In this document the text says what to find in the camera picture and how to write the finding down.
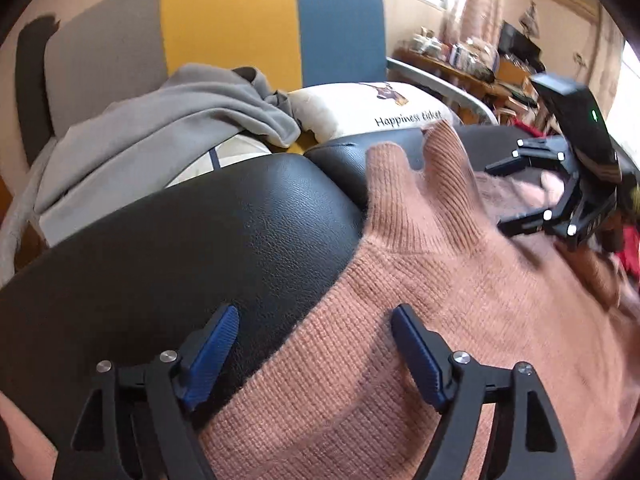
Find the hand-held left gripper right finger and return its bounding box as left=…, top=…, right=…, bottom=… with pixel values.
left=390, top=304, right=573, bottom=480

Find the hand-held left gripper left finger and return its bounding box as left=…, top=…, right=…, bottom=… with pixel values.
left=52, top=304, right=241, bottom=480

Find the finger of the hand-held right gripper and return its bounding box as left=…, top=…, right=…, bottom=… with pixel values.
left=496, top=175, right=586, bottom=252
left=484, top=136, right=581, bottom=181

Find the pink knitted sweater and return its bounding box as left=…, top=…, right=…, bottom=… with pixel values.
left=0, top=121, right=640, bottom=480

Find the red cloth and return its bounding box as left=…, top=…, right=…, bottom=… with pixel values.
left=509, top=117, right=547, bottom=139

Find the cluttered wooden desk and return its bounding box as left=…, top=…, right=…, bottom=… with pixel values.
left=392, top=25, right=543, bottom=127

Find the black monitor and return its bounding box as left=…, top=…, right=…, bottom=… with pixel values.
left=499, top=21, right=543, bottom=67

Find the pink patterned curtain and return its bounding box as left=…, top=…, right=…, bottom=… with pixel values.
left=449, top=0, right=507, bottom=56

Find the white printed pillow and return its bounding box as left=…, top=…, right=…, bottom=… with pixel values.
left=287, top=81, right=463, bottom=143

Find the white cloth with blue trim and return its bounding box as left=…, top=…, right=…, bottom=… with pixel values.
left=167, top=132, right=273, bottom=188

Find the grey garment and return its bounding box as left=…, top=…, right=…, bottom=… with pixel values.
left=32, top=62, right=303, bottom=248

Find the grey yellow blue armchair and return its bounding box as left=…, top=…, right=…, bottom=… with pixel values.
left=14, top=0, right=501, bottom=171

